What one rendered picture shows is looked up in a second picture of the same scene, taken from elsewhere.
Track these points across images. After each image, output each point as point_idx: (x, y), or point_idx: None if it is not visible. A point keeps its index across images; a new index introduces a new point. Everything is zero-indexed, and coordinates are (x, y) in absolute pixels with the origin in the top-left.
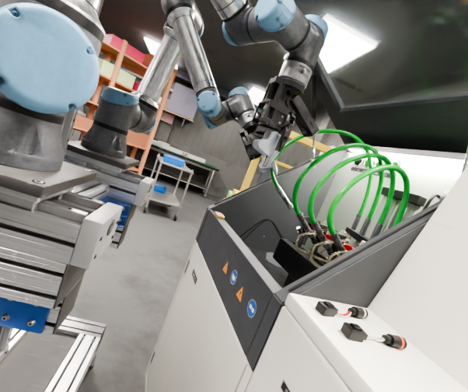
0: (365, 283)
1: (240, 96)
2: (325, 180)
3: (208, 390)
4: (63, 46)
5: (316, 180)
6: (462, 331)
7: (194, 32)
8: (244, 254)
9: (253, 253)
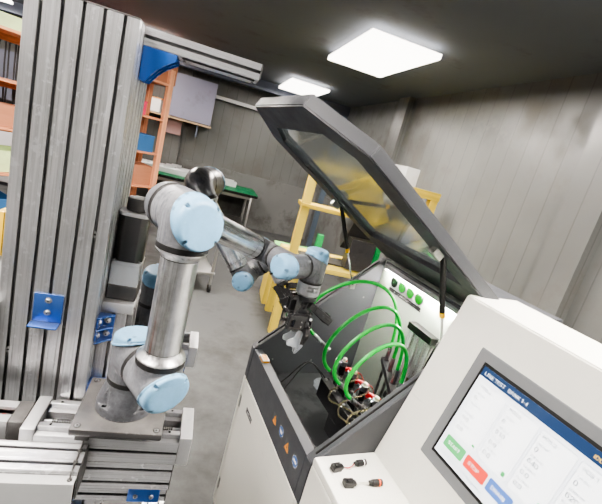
0: (369, 438)
1: None
2: (343, 354)
3: None
4: (174, 387)
5: (357, 299)
6: (414, 472)
7: None
8: (287, 415)
9: (301, 381)
